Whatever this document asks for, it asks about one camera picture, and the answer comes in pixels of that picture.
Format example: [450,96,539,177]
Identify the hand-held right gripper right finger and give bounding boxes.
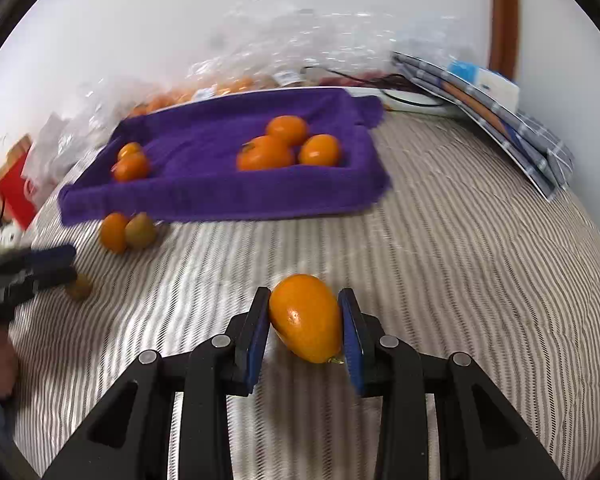
[337,288,567,480]

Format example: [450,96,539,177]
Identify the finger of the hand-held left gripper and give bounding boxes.
[0,265,79,307]
[0,244,78,275]

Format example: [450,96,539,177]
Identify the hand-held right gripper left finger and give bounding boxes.
[42,287,272,480]

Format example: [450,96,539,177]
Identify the oval orange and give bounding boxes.
[268,273,344,365]

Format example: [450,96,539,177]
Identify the purple towel lined tray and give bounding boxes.
[58,87,392,226]

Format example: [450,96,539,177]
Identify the large orange with stem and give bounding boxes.
[236,135,296,172]

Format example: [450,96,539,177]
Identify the red paper bag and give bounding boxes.
[0,147,47,231]

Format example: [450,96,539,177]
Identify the greenish round fruit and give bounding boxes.
[125,212,158,250]

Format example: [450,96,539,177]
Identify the brown paper bag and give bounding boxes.
[0,132,35,181]

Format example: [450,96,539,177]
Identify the white plastic bag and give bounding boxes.
[22,109,123,183]

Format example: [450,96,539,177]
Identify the striped blanket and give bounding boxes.
[7,109,600,480]

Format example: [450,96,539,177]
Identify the clear plastic bag of oranges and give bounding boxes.
[127,74,278,118]

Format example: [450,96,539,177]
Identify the white board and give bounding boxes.
[347,86,463,120]

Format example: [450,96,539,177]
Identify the blue plaid folded cloth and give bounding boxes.
[390,50,575,204]

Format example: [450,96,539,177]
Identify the blue white tissue box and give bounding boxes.
[447,59,522,112]

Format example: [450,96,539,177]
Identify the crumpled clear plastic bags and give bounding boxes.
[187,0,483,92]

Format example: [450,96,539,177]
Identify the black cable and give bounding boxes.
[299,64,448,112]

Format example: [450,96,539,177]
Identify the brown wooden door frame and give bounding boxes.
[488,0,522,82]

